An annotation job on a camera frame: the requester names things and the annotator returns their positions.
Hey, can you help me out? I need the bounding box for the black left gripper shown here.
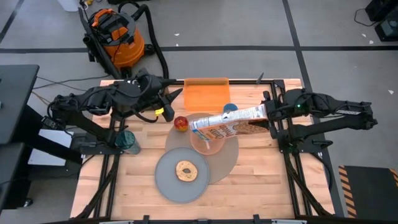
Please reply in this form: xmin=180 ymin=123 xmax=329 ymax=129
xmin=136 ymin=70 xmax=183 ymax=110

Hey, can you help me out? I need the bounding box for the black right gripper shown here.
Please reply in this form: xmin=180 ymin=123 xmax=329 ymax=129
xmin=248 ymin=90 xmax=293 ymax=128

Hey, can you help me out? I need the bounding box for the red apple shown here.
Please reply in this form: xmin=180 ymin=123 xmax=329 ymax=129
xmin=174 ymin=116 xmax=189 ymax=133

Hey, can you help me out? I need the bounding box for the cereal box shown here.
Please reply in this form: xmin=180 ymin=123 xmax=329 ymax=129
xmin=188 ymin=104 xmax=270 ymax=143

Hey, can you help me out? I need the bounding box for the translucent pink bowl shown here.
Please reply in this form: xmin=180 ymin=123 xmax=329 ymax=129
xmin=190 ymin=129 xmax=226 ymax=156

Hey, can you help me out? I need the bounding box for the bagel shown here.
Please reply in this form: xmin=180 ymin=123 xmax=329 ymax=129
xmin=175 ymin=160 xmax=199 ymax=183

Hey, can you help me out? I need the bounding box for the translucent orange tray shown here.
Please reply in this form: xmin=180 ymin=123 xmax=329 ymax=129
xmin=183 ymin=77 xmax=231 ymax=113

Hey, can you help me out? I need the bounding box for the round grey placemat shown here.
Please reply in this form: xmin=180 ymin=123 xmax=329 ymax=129
xmin=164 ymin=112 xmax=239 ymax=185

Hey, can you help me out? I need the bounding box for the orange shop vacuum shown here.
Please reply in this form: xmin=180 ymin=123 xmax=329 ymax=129
xmin=82 ymin=8 xmax=155 ymax=71

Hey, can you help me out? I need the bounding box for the teal glass tumbler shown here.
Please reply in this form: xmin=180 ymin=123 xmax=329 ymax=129
xmin=114 ymin=130 xmax=142 ymax=155

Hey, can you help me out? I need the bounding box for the black vacuum wand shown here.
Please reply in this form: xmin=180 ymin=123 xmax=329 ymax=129
xmin=77 ymin=6 xmax=116 ymax=80

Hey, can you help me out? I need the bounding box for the round grey plate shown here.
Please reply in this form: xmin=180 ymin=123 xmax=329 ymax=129
xmin=154 ymin=146 xmax=210 ymax=205

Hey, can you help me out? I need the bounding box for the black power adapter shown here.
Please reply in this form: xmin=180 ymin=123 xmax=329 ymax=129
xmin=42 ymin=115 xmax=62 ymax=131

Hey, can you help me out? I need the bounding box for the black yellow striped mat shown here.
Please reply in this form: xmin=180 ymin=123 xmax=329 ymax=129
xmin=338 ymin=164 xmax=398 ymax=218

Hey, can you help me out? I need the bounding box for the white bucket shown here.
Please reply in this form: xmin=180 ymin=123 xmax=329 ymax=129
xmin=57 ymin=0 xmax=81 ymax=12

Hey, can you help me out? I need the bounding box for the white board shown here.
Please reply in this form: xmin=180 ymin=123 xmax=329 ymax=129
xmin=27 ymin=129 xmax=75 ymax=167

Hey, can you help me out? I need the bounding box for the black desk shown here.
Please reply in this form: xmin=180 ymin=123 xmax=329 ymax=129
xmin=0 ymin=64 xmax=40 ymax=212

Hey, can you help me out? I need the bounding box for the black equipment case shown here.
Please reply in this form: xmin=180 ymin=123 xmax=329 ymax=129
xmin=365 ymin=0 xmax=398 ymax=22
xmin=374 ymin=17 xmax=398 ymax=43

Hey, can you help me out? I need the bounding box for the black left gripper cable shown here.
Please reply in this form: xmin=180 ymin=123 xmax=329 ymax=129
xmin=132 ymin=107 xmax=160 ymax=124

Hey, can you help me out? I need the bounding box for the black metal table frame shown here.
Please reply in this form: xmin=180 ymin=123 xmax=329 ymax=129
xmin=74 ymin=77 xmax=336 ymax=224

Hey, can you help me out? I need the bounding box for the black vacuum hose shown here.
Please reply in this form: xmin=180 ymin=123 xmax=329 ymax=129
xmin=118 ymin=1 xmax=170 ymax=79

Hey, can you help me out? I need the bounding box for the grey floor cable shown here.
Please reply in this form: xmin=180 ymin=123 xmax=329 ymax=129
xmin=32 ymin=74 xmax=111 ymax=94

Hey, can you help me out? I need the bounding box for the orange floor cable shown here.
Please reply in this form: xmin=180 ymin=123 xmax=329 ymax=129
xmin=30 ymin=91 xmax=52 ymax=108

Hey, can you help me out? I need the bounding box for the thin black floor cable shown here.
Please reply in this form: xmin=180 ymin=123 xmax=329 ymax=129
xmin=353 ymin=7 xmax=376 ymax=27

